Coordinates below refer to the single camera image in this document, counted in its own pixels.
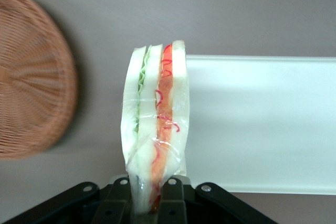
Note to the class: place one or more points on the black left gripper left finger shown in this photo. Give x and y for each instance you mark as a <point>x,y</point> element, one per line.
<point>115,208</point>

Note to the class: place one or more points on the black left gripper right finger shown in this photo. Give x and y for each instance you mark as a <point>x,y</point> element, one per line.
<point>172,208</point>

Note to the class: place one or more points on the triangular sandwich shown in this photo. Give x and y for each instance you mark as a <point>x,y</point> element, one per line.
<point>152,103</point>

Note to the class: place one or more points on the cream plastic tray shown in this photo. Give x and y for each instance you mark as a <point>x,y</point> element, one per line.
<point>262,129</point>

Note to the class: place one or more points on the brown round wicker basket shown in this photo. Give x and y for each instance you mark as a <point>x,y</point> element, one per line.
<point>31,77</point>

